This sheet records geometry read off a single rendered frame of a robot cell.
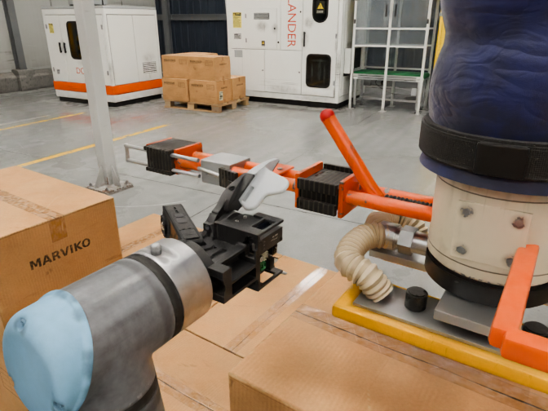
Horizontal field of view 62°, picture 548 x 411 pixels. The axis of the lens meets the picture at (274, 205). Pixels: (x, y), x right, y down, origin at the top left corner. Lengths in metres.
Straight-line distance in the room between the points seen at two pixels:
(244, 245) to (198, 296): 0.09
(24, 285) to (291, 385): 0.92
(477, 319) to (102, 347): 0.42
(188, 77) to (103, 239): 6.82
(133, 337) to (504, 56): 0.44
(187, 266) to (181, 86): 7.90
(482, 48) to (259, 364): 0.55
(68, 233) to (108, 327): 1.10
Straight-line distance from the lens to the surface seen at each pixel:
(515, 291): 0.50
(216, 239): 0.52
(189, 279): 0.43
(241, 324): 1.54
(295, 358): 0.79
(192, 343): 1.48
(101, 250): 1.56
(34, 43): 12.30
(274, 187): 0.55
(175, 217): 0.56
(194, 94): 8.16
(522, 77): 0.52
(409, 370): 0.80
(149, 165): 0.94
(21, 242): 1.41
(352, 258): 0.64
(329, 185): 0.68
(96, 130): 4.39
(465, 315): 0.61
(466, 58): 0.55
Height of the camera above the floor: 1.47
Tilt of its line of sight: 22 degrees down
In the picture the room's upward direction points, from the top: straight up
